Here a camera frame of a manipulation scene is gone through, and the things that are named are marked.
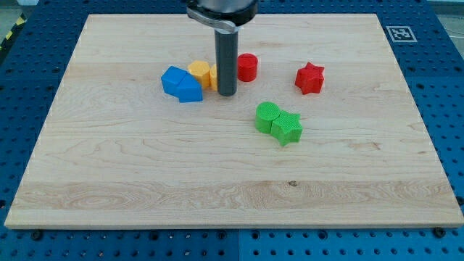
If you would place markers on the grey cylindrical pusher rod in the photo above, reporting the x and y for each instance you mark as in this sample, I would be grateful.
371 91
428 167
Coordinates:
226 52

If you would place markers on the red cylinder block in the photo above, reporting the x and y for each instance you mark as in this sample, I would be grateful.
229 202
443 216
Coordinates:
247 67

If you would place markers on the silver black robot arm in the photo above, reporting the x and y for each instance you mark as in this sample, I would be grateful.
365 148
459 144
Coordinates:
225 17

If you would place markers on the red star block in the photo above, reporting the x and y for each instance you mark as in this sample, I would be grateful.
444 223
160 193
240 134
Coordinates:
310 79

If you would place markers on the green star block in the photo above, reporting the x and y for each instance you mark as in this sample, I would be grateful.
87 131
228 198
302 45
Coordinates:
286 128

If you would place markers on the yellow block behind rod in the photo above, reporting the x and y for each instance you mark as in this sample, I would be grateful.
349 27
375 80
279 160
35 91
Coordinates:
213 78

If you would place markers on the yellow hexagon block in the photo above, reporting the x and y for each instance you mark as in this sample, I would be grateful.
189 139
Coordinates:
201 72

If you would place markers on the blue pentagon block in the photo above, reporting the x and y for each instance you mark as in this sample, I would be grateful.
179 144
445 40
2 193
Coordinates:
189 90

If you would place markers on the blue cube block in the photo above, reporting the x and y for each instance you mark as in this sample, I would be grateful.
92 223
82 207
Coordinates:
171 80

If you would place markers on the green cylinder block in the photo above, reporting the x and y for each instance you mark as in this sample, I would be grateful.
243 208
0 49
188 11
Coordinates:
266 113

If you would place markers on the wooden board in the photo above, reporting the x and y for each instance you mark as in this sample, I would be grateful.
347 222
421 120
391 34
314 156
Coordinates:
117 152

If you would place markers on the white fiducial marker tag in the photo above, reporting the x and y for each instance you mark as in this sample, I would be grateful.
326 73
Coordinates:
401 34

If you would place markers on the yellow black hazard tape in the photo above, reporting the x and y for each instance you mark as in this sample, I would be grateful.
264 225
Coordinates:
13 33

